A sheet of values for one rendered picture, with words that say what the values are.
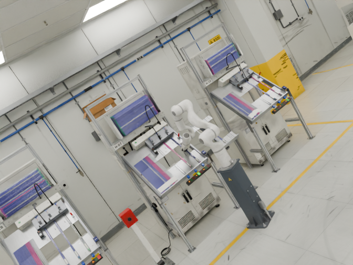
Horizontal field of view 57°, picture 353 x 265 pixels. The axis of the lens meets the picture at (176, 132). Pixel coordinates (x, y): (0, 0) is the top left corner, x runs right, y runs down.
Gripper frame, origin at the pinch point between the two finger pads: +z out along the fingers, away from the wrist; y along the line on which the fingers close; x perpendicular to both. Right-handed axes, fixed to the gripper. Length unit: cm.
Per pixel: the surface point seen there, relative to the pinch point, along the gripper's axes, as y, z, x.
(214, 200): -1, 57, 54
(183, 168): 18.4, -2.0, 16.8
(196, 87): -85, 17, -69
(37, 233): 175, 2, -27
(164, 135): 5.7, -0.1, -31.4
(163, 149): 17.3, 4.1, -19.9
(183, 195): 28, 39, 28
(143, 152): 37.3, 6.1, -32.4
